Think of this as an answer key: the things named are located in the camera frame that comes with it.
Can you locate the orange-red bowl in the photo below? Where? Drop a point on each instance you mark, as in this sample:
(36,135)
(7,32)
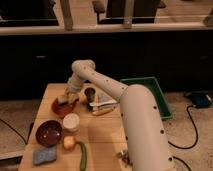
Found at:
(62,111)

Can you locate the black office chair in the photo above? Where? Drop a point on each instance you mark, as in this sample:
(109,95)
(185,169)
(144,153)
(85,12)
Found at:
(127,11)

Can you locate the white lidded jar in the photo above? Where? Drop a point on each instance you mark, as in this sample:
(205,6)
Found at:
(71,122)

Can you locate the yellow onion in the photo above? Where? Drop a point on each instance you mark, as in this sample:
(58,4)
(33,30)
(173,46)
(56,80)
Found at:
(69,142)

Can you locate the grey folded cloth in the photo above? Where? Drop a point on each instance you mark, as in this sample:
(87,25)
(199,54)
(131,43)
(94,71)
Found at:
(104,98)

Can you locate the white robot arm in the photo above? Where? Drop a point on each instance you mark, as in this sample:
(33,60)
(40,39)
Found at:
(146,139)

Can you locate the white handled utensil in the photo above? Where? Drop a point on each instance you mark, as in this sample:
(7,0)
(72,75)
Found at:
(97,105)

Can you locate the blue sponge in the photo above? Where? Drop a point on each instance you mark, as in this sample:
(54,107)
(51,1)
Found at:
(44,155)

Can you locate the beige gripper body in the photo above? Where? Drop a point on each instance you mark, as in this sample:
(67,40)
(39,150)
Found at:
(72,97)

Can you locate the bunch of dark grapes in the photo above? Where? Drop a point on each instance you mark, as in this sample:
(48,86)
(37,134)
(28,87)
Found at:
(124,156)

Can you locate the green chili pepper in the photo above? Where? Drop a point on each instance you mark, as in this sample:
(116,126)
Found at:
(83,161)

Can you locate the dark maroon bowl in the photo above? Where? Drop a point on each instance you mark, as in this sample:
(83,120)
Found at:
(49,133)

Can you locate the dark metal cup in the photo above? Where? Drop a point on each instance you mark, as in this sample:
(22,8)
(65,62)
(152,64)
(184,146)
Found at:
(90,94)

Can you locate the blue device on floor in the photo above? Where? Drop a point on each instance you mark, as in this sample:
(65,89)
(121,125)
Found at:
(199,99)

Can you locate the green plastic tray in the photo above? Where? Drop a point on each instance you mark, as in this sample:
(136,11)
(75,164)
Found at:
(152,84)

